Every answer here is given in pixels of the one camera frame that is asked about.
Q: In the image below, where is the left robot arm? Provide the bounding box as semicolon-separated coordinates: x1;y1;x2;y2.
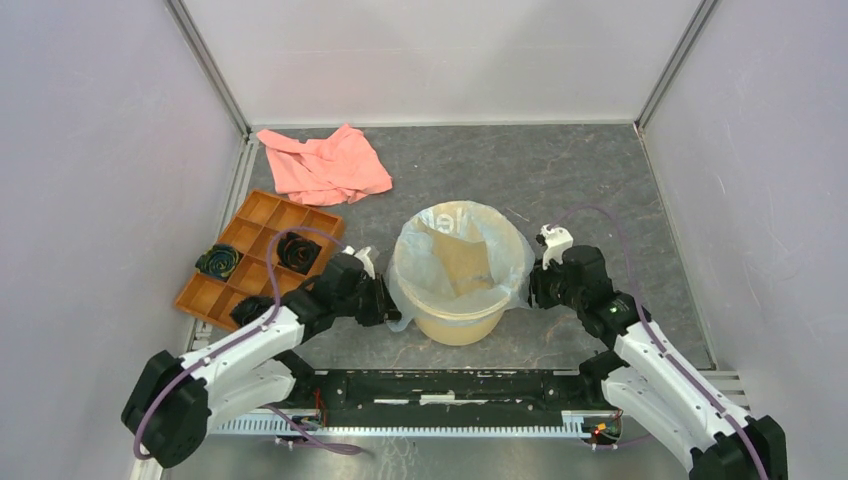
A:
121;246;394;468

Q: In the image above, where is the orange compartment tray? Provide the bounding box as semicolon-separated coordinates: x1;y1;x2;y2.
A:
175;189;346;331

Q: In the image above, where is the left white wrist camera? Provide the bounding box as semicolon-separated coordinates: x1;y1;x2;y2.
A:
342;246;379;279

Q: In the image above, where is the yellow trash bin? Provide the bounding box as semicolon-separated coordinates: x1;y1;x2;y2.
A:
416;201;508;346

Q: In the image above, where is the black bag roll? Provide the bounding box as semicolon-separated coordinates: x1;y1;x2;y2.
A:
276;232;322;275
229;296;275;327

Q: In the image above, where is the dark bag roll left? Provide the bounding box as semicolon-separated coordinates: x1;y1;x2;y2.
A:
194;243;243;282

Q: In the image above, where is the black bag roll upper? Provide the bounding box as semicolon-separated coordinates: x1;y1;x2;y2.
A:
276;232;322;275

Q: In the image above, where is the black bag roll lower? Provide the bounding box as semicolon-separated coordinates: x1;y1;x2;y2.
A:
229;296;275;327

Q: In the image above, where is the pink cloth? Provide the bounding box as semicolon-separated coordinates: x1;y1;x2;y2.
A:
257;124;393;206

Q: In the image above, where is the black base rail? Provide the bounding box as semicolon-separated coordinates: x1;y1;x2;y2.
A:
155;367;750;440

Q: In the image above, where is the blue plastic trash bag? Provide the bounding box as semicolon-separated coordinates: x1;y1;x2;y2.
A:
386;201;535;332

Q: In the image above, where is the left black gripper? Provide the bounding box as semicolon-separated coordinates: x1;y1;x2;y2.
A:
334;272;406;326

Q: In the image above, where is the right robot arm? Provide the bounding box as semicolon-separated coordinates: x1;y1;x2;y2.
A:
530;245;789;479

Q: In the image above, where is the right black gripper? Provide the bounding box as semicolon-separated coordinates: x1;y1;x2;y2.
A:
517;251;585;311

